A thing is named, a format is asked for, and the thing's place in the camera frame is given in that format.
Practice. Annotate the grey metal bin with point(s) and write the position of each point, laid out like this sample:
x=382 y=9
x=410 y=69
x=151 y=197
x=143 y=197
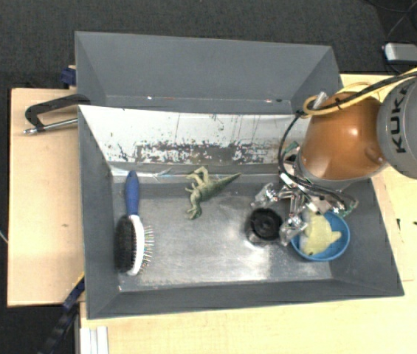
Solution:
x=200 y=256

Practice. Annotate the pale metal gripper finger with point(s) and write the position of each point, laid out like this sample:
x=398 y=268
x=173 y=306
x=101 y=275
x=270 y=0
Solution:
x=291 y=229
x=267 y=194

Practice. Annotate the green toy dinosaur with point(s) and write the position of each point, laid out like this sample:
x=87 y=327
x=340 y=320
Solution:
x=206 y=190

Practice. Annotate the black round disc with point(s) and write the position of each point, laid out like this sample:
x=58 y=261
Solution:
x=265 y=224

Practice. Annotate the blue bowl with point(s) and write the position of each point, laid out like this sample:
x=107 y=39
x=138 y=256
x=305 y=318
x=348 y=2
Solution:
x=339 y=247

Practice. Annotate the pale brown flat board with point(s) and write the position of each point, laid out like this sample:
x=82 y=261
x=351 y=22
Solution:
x=42 y=205

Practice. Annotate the pale yellow soft toy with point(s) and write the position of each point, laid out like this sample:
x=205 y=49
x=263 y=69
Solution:
x=319 y=234

